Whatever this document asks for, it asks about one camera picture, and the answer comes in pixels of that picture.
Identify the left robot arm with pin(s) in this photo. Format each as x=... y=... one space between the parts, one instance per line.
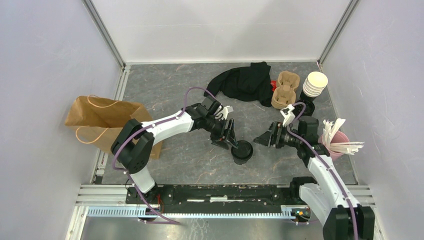
x=133 y=145

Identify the stack of white paper cups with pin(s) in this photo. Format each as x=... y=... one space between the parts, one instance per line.
x=313 y=86

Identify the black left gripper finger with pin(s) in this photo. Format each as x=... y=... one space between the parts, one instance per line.
x=221 y=143
x=230 y=134

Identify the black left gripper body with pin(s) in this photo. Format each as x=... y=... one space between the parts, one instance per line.
x=216 y=128

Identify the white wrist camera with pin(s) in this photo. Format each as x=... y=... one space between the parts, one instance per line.
x=223 y=112
x=288 y=115

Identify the black paper coffee cup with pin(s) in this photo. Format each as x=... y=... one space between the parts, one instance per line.
x=241 y=160

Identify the brown paper bag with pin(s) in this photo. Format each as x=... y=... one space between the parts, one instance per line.
x=98 y=121

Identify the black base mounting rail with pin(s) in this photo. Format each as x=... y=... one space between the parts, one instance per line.
x=223 y=199

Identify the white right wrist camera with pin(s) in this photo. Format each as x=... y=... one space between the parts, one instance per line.
x=288 y=115

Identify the black cloth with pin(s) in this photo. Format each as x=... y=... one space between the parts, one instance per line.
x=246 y=83

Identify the brown cardboard cup carrier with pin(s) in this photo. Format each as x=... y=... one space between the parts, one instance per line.
x=285 y=92

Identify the red small object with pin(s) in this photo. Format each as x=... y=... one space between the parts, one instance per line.
x=274 y=85

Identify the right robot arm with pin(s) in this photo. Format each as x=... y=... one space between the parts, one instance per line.
x=341 y=215

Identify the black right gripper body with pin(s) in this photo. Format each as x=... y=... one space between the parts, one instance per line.
x=283 y=137

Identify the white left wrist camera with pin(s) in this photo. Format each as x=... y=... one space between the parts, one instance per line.
x=223 y=112

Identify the stack of black lids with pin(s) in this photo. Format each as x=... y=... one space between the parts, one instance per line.
x=305 y=107

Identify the black cup lid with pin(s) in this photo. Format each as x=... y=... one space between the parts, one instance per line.
x=244 y=149

